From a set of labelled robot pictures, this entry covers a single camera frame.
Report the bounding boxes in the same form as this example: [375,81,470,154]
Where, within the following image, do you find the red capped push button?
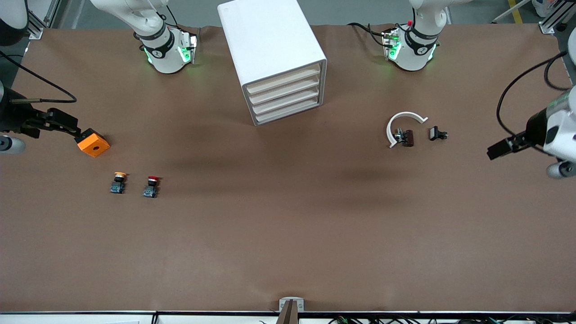
[143,175,161,198]

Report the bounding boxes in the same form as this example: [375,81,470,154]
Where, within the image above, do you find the yellow capped push button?
[110,172,127,194]

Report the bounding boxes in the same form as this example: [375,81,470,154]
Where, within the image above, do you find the brown small electrical component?
[394,128,414,148]

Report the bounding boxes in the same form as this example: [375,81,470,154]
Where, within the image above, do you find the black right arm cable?
[0,49,78,104]

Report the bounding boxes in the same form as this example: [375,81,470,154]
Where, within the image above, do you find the orange and black switch box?
[74,128,111,158]

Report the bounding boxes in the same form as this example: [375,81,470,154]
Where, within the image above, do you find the white curved plastic bracket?
[387,112,429,148]

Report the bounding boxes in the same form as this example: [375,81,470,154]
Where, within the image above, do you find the aluminium frame profile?
[538,0,576,35]
[26,0,61,40]

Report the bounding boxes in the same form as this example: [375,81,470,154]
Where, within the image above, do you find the black arm base cable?
[346,22,392,48]

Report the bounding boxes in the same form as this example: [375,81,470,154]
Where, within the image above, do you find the black cable bundle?
[328,315,576,324]

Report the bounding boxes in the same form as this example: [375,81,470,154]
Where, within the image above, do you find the grey metal table bracket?
[277,297,305,324]

